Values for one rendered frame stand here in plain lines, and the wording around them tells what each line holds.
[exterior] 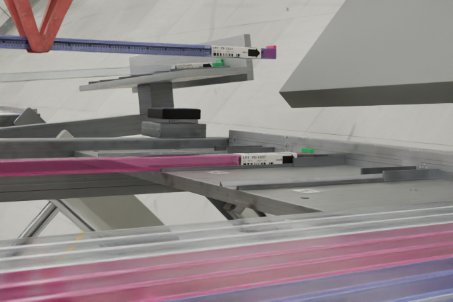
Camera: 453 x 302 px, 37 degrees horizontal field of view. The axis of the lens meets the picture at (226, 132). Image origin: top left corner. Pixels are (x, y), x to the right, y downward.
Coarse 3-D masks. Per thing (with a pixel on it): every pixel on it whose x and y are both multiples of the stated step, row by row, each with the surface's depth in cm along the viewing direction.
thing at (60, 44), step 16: (0, 48) 58; (16, 48) 58; (64, 48) 61; (80, 48) 61; (96, 48) 62; (112, 48) 63; (128, 48) 64; (144, 48) 65; (160, 48) 65; (176, 48) 66; (192, 48) 67; (208, 48) 68
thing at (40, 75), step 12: (12, 72) 81; (24, 72) 81; (36, 72) 82; (48, 72) 83; (60, 72) 84; (72, 72) 85; (84, 72) 86; (96, 72) 87; (108, 72) 88; (120, 72) 89; (132, 72) 90; (144, 72) 91; (156, 72) 92
